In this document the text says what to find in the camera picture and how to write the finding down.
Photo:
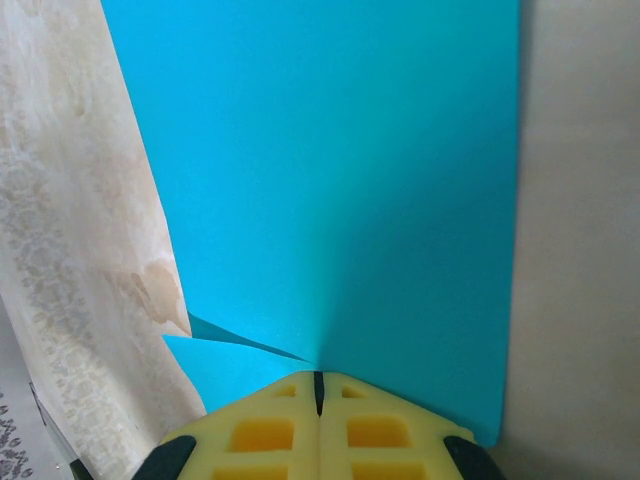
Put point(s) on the blue paper sheet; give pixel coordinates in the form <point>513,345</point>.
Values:
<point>325,175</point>

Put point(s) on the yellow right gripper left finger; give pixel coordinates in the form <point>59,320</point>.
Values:
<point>305,440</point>

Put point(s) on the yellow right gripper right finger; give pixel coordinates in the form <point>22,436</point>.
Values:
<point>332,440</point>

